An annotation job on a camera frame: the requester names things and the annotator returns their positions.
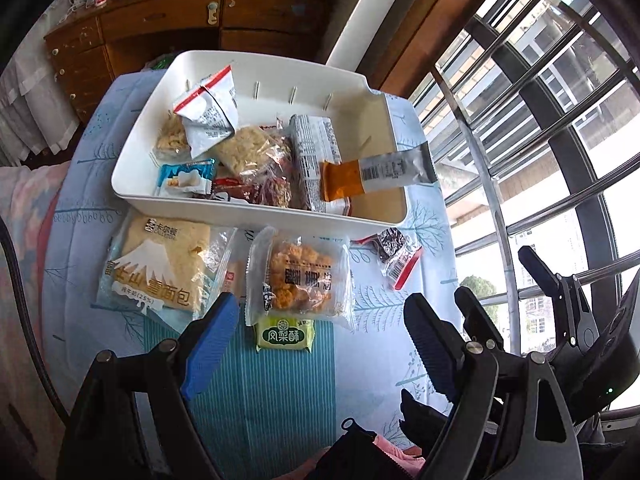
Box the grey printed snack packet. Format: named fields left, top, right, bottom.
left=289, top=114, right=352, bottom=213

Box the teal striped mat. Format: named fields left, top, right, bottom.
left=142, top=305, right=351, bottom=480

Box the small pale crisp packet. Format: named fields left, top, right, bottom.
left=152, top=112, right=193, bottom=161

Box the white hanging cloth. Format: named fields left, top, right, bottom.
left=0, top=25, right=81, bottom=166

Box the metal window grille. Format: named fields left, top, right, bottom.
left=390, top=0, right=640, bottom=361

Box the white packet with red stripe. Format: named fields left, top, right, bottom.
left=172, top=62, right=238, bottom=158

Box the orange and white oat packet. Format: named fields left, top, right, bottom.
left=319, top=141, right=437, bottom=202

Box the white plastic bin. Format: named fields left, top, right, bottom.
left=111, top=50, right=408, bottom=228

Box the dark candy packet red end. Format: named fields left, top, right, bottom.
left=350, top=227, right=425, bottom=291

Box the clear walnut date packet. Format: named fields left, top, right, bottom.
left=242, top=165, right=295, bottom=209

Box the blue foil snack packet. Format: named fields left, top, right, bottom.
left=155, top=159, right=217, bottom=197

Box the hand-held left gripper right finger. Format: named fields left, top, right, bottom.
left=402, top=294, right=578, bottom=480

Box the dark cloth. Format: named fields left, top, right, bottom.
left=305, top=387, right=451, bottom=480

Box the clear fried snack packet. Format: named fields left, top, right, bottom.
left=245, top=225, right=357, bottom=332

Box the green pastry packet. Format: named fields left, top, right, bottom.
left=254, top=314, right=318, bottom=353

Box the large bread packet mountain print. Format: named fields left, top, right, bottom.
left=90, top=212, right=238, bottom=333

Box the blue tree print tablecloth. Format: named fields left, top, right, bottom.
left=42, top=72, right=463, bottom=480

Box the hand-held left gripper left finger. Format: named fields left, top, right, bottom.
left=70, top=290, right=241, bottom=480

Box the wooden cabinet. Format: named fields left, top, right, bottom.
left=44, top=0, right=361, bottom=123

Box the pink patterned blanket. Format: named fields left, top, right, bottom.
left=0, top=160, right=71, bottom=480

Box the clear yellow rice crisp packet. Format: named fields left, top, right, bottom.
left=215, top=125, right=293, bottom=181

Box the small dark red packet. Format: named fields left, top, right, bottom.
left=207, top=177, right=261, bottom=203

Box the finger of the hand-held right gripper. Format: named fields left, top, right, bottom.
left=517, top=246, right=601, bottom=348
left=454, top=286, right=511, bottom=361

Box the black cable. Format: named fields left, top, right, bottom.
left=0, top=220, right=71, bottom=426

